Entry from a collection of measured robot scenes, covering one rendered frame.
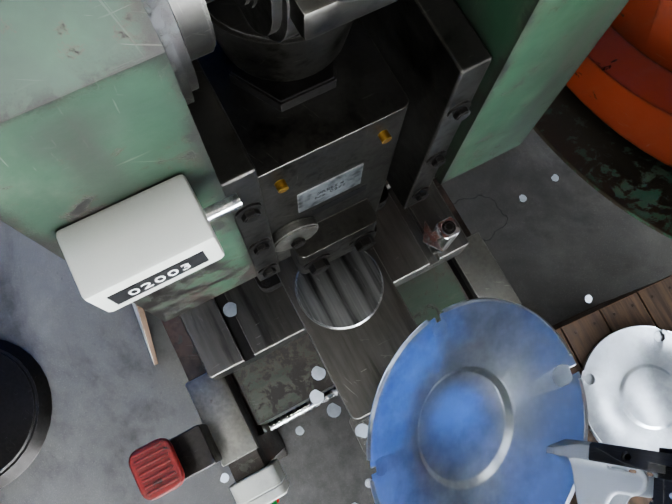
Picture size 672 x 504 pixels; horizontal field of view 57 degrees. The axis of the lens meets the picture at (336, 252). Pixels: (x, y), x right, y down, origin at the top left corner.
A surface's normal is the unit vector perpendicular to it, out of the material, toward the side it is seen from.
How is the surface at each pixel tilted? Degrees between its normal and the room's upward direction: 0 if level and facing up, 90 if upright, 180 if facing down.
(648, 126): 90
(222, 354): 0
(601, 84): 90
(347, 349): 0
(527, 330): 53
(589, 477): 47
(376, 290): 0
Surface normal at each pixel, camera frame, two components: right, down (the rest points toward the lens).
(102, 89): 0.47, 0.86
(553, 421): -0.75, -0.38
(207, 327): 0.03, -0.25
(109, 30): 0.35, 0.43
